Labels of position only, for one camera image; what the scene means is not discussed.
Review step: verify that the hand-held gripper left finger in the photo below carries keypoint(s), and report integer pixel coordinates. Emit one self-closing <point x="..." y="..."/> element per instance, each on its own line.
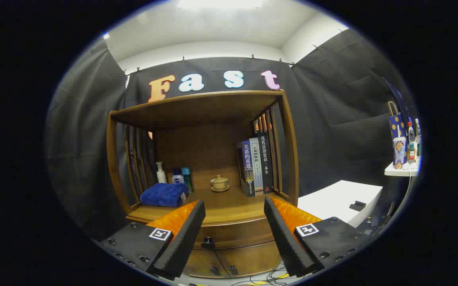
<point x="187" y="234"/>

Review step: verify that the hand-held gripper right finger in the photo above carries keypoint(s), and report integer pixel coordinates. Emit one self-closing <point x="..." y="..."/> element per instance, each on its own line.
<point x="282" y="234"/>

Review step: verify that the wooden drawer with black knob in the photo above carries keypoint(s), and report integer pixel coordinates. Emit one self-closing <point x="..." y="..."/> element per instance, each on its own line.
<point x="237" y="232"/>

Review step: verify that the wooden cabinet door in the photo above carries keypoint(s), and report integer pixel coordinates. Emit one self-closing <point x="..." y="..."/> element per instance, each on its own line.
<point x="201" y="262"/>
<point x="253" y="258"/>

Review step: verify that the wooden countertop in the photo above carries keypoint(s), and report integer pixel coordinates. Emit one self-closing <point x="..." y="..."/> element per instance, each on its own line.
<point x="229" y="202"/>

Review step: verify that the wooden cabinet with slatted sides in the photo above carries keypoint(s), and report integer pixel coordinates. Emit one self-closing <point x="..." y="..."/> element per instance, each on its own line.
<point x="197" y="151"/>

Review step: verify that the blue folded towel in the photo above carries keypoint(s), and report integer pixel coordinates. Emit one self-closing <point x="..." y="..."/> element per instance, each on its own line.
<point x="163" y="194"/>

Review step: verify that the teal bottle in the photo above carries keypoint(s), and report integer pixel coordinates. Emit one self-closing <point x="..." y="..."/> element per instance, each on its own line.
<point x="187" y="178"/>

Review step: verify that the white bottle with blue cap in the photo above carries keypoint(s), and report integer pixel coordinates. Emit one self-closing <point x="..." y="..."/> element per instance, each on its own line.
<point x="177" y="178"/>

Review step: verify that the beige lidded teacup with saucer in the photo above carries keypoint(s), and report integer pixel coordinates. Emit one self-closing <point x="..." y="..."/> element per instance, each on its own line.
<point x="219" y="183"/>

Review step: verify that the white box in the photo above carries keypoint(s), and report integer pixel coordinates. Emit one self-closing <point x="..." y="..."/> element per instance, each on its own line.
<point x="332" y="198"/>

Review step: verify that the white pump bottle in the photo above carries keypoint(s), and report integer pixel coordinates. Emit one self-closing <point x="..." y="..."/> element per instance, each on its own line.
<point x="161" y="174"/>

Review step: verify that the pale grey book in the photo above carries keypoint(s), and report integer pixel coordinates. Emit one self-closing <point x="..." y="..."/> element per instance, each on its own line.
<point x="257" y="167"/>

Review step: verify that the white side table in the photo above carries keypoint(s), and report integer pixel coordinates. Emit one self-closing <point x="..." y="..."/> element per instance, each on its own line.
<point x="400" y="171"/>

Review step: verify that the patterned paper cup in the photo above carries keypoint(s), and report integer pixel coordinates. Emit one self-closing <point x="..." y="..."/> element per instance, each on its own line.
<point x="399" y="153"/>

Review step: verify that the blue dotted gift bag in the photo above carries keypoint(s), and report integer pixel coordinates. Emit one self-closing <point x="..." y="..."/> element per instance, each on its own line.
<point x="396" y="125"/>

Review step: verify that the clear bottle with green label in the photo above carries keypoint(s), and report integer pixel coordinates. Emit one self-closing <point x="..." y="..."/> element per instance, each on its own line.
<point x="418" y="143"/>

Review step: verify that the dark blue dotted bag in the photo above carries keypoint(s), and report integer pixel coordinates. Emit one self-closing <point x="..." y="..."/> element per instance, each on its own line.
<point x="399" y="97"/>

